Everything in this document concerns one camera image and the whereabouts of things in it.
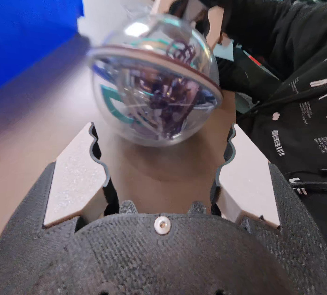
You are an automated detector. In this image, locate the person's right forearm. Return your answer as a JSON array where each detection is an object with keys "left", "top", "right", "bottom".
[{"left": 222, "top": 0, "right": 327, "bottom": 78}]

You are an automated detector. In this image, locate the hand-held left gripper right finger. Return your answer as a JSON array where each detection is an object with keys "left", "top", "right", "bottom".
[{"left": 211, "top": 124, "right": 281, "bottom": 229}]

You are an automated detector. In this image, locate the clear plastic maze ball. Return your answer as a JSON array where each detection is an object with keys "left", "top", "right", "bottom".
[{"left": 87, "top": 13, "right": 224, "bottom": 148}]

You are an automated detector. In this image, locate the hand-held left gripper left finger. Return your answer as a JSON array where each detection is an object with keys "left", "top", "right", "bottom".
[{"left": 44, "top": 122, "right": 119, "bottom": 229}]

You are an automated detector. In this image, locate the blue plastic bin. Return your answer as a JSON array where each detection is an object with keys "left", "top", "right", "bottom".
[{"left": 0, "top": 0, "right": 85, "bottom": 88}]

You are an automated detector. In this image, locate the black printed hoodie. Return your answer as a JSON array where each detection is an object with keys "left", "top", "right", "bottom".
[{"left": 236, "top": 60, "right": 327, "bottom": 244}]

